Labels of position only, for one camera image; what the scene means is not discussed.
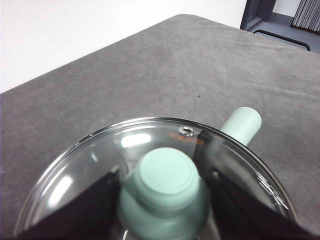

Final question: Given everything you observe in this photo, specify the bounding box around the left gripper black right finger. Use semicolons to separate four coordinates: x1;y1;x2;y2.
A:
204;171;320;240

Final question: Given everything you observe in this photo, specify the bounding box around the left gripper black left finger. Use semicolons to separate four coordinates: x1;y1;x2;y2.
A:
14;170;126;240

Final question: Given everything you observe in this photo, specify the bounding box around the glass lid with green knob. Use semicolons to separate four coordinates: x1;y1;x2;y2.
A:
13;116;299;240

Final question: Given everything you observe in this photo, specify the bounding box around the black metal bar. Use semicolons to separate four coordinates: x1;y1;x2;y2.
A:
253;29;312;52

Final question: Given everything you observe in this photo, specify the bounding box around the grey ribbed panel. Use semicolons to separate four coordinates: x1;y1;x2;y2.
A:
290;0;320;33

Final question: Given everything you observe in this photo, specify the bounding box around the mint green pot with handle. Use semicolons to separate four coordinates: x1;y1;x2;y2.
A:
219;106;263;147

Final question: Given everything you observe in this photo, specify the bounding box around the dark grey cabinet frame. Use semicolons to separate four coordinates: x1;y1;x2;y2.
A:
239;0;278;32

